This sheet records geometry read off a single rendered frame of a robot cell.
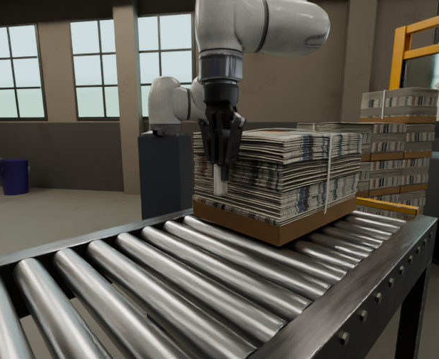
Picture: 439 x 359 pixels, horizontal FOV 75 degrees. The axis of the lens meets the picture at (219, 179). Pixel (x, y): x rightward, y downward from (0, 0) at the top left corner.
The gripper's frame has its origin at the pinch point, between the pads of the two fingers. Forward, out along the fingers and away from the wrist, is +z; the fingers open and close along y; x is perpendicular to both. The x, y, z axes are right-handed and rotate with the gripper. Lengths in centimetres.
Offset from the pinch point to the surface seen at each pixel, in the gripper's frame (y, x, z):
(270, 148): -10.6, -3.5, -7.3
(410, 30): 27, -240, -88
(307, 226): -14.0, -13.9, 10.6
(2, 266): 17.9, 38.3, 13.5
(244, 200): -3.4, -4.1, 4.9
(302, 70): 167, -317, -85
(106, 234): 19.1, 18.5, 13.2
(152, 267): 0.6, 17.5, 14.8
